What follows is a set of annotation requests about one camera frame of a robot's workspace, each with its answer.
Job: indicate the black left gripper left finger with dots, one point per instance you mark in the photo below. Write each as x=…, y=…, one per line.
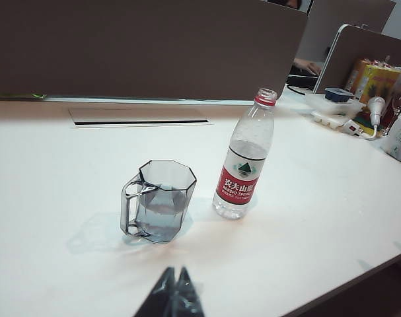
x=157, y=300

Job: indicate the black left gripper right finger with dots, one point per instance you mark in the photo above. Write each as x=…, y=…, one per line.
x=187, y=300

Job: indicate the clear water bottle red label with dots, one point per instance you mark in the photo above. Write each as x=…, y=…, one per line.
x=240, y=185

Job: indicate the transparent grey faceted mug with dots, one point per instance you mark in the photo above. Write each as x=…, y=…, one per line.
x=167, y=214

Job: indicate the bystander bare hand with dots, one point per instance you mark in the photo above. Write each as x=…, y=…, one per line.
x=313, y=68

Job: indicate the white plastic container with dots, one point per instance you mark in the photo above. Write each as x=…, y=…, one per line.
x=322, y=103

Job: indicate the white power strip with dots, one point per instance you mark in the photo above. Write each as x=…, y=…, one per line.
x=355, y=128

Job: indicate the black keyboard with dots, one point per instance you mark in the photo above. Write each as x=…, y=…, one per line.
x=299, y=81

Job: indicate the grey desk divider panel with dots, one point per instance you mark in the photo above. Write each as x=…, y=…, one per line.
x=137, y=49

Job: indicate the dark blue ice tray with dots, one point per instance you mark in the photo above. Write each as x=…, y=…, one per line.
x=340, y=94

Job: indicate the white plug adapter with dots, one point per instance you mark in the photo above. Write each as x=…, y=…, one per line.
x=376, y=107

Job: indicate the orange printed carton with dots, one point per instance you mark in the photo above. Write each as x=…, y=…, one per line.
x=356, y=76

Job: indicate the yellow printed carton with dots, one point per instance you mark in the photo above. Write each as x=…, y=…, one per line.
x=382, y=82

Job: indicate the clear plastic bag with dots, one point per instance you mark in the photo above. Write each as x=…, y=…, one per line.
x=400, y=95

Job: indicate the white-framed brown divider panel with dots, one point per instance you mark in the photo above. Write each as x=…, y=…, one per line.
x=352, y=53

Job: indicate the plain brown divider panel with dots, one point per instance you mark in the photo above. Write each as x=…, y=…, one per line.
x=352, y=13

